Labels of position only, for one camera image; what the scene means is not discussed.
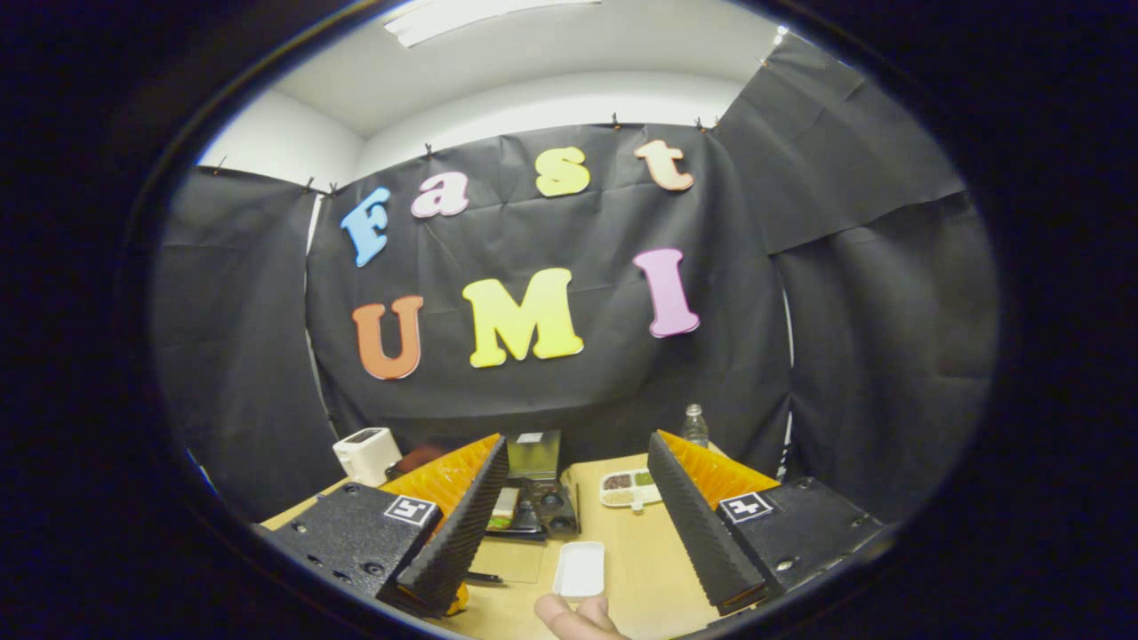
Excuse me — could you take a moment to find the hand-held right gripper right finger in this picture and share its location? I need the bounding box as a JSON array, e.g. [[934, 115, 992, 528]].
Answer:
[[645, 430, 892, 617]]

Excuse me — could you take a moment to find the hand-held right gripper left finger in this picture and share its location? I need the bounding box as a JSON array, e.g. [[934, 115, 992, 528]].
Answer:
[[253, 433, 510, 620]]

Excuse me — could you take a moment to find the black electric oven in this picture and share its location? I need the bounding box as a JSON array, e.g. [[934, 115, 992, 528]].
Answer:
[[387, 430, 584, 588]]

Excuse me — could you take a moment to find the white compartment tray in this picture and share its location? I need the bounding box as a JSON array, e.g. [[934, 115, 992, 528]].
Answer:
[[597, 468, 664, 514]]

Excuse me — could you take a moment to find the white toaster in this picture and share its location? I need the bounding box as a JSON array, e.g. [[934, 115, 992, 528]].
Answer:
[[333, 427, 403, 487]]

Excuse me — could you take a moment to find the white rectangular plate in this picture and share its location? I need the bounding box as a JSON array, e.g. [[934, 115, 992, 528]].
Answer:
[[552, 540, 606, 598]]

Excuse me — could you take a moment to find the black backdrop cloth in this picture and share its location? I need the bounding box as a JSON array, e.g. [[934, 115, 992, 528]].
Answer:
[[151, 34, 1001, 525]]

